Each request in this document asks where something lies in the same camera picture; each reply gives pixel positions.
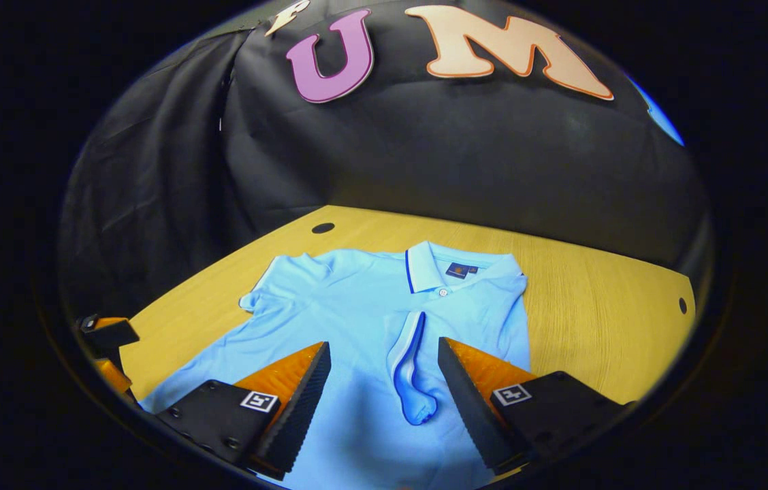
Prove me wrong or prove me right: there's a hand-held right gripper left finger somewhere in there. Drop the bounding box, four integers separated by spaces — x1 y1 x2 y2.
142 342 332 480

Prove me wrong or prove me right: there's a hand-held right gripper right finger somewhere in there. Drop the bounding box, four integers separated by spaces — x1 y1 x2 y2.
438 337 637 476

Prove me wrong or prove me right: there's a light blue polo T-shirt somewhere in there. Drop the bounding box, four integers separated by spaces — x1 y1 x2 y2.
140 240 533 490

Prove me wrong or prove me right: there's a black backdrop cloth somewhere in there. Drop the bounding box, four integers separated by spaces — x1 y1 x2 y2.
57 0 715 321

